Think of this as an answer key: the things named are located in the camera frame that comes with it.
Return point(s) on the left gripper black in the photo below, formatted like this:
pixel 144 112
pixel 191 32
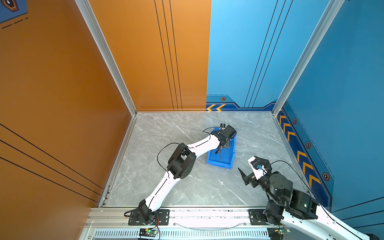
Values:
pixel 227 145

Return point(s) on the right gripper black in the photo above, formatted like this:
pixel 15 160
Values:
pixel 252 178

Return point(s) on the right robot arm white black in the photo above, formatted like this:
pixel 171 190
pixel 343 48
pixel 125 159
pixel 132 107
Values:
pixel 288 207

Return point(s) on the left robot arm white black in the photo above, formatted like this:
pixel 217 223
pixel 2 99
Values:
pixel 180 165

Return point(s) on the blue plastic bin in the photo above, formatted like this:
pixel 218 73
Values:
pixel 228 155

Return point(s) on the right green circuit board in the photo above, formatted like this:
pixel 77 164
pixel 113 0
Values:
pixel 277 234

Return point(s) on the green circuit board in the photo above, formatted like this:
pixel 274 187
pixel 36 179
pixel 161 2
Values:
pixel 277 234
pixel 148 234

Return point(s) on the left green circuit board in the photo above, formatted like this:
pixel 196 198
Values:
pixel 148 234

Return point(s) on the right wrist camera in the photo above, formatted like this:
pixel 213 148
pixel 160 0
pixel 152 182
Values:
pixel 259 166

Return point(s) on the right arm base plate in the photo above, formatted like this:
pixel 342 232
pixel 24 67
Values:
pixel 257 217

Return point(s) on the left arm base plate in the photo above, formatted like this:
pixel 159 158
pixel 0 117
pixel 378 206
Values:
pixel 160 218

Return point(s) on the aluminium front rail frame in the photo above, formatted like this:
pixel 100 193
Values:
pixel 185 223

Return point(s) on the right aluminium corner post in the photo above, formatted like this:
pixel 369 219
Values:
pixel 328 16

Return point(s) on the aluminium corner post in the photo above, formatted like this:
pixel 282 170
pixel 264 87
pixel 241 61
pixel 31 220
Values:
pixel 101 42
pixel 328 16

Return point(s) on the left aluminium corner post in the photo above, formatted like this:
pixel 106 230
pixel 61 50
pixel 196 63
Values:
pixel 101 42

